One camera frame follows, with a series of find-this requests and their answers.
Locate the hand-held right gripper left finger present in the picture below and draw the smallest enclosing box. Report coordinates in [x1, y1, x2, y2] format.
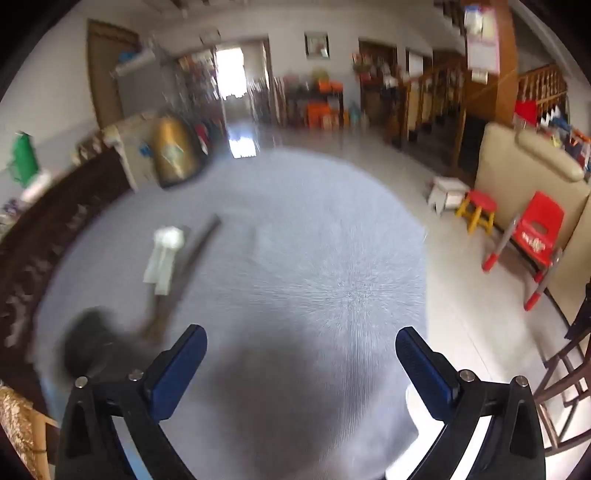
[55, 324, 208, 480]

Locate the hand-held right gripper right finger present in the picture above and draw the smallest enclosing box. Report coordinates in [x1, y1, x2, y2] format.
[395, 326, 548, 480]

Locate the dark chopstick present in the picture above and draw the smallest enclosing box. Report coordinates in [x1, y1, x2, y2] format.
[141, 213, 223, 343]
[143, 217, 218, 343]

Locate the dark utensil cup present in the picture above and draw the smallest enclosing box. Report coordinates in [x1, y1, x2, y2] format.
[64, 308, 139, 381]

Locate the white ceramic spoon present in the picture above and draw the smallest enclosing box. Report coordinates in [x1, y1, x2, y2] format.
[154, 226, 186, 296]
[143, 226, 180, 286]

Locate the dark folding wooden chair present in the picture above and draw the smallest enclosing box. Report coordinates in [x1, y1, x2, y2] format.
[533, 281, 591, 457]

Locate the gold patterned cushion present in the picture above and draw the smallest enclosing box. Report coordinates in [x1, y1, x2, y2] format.
[0, 385, 49, 480]

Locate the grey table cloth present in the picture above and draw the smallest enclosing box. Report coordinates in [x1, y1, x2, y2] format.
[34, 148, 428, 480]

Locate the red yellow round stool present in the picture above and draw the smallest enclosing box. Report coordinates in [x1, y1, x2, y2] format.
[456, 190, 498, 234]

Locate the red plastic child chair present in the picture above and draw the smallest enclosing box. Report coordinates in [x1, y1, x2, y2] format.
[482, 191, 566, 312]

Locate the small white stool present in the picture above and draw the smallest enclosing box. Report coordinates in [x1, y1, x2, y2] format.
[427, 178, 470, 216]

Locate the carved dark wooden sideboard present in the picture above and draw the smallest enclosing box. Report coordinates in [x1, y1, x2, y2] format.
[0, 143, 137, 416]

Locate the beige leather sofa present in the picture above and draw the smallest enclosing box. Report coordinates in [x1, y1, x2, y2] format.
[475, 122, 591, 334]

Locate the golden electric kettle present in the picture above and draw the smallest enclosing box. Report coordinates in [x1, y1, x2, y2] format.
[152, 115, 209, 188]

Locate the white chest freezer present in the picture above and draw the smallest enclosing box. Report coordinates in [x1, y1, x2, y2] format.
[102, 115, 158, 191]

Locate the white bowl with plastic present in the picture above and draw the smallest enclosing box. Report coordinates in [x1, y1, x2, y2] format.
[21, 173, 55, 205]

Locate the green thermos jug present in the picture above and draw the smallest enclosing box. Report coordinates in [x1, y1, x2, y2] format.
[10, 133, 38, 188]

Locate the wooden staircase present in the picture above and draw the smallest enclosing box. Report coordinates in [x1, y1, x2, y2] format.
[397, 60, 568, 172]

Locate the red paper bag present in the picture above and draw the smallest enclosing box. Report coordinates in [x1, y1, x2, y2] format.
[513, 99, 539, 129]

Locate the grey refrigerator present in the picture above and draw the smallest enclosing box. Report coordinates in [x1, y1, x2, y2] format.
[113, 50, 185, 121]

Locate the kitchen shelf with bottles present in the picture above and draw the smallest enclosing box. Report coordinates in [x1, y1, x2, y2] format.
[175, 53, 223, 121]

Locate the wooden dining table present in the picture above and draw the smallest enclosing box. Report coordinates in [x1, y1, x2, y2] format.
[281, 87, 345, 128]

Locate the brown door with glass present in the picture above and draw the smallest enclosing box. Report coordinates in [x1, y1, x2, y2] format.
[406, 48, 434, 79]

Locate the brown window blind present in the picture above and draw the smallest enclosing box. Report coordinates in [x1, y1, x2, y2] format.
[88, 19, 140, 131]

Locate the brown wooden door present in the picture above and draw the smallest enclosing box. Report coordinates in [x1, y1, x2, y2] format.
[359, 40, 399, 84]

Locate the wooden door frame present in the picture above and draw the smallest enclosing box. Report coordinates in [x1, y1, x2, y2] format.
[210, 39, 274, 126]

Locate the pink wall calendar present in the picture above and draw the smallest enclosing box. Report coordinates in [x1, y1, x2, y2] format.
[464, 4, 502, 75]

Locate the framed wall picture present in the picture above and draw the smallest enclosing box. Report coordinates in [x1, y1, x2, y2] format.
[305, 32, 330, 60]

